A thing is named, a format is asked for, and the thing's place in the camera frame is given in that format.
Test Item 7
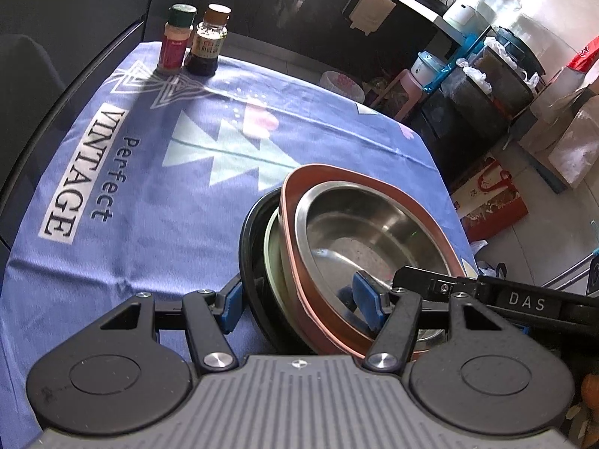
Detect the clear water jug dispenser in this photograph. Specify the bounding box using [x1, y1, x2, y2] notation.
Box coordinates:
[442, 0, 522, 36]

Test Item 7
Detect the pink plastic stool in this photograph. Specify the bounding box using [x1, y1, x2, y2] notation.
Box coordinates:
[365, 69, 424, 122]

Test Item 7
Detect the brown-capped soy sauce bottle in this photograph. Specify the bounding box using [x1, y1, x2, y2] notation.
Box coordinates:
[185, 4, 231, 76]

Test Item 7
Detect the beige hanging board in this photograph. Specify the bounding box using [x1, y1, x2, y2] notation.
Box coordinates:
[349, 0, 398, 34]

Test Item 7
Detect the blue printed tablecloth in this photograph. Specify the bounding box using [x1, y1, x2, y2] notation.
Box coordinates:
[0, 40, 478, 449]

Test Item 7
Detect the black bin with white liner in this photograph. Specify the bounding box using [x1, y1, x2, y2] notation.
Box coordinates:
[440, 28, 546, 120]

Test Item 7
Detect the white lidded container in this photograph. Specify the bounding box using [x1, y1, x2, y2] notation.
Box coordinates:
[412, 51, 451, 92]

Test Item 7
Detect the brown cardboard box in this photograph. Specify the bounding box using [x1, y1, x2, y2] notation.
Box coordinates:
[517, 63, 599, 190]

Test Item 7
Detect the grey kitchen counter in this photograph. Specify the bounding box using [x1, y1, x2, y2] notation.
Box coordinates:
[328, 0, 469, 43]

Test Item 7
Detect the green plate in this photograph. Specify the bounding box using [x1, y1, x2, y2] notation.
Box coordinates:
[263, 208, 300, 333]

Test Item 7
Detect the red paper gift bag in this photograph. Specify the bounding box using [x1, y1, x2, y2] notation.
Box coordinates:
[451, 154, 530, 242]

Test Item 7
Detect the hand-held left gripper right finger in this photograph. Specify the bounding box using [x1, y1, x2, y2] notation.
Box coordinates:
[351, 269, 525, 375]

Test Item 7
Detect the black plate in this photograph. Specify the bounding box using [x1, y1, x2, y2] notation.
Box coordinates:
[238, 189, 319, 354]

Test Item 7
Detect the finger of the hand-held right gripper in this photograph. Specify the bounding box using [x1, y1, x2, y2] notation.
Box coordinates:
[392, 266, 483, 307]

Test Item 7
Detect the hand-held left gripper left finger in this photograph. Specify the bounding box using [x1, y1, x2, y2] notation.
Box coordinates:
[91, 278, 245, 372]

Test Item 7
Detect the green-capped spice bottle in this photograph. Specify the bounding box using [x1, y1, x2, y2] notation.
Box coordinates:
[156, 4, 197, 74]

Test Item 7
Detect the stainless steel bowl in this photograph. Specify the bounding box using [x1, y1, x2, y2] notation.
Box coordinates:
[295, 180, 457, 354]

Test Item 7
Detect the white trash bin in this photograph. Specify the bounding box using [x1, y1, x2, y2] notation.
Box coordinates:
[320, 70, 365, 103]

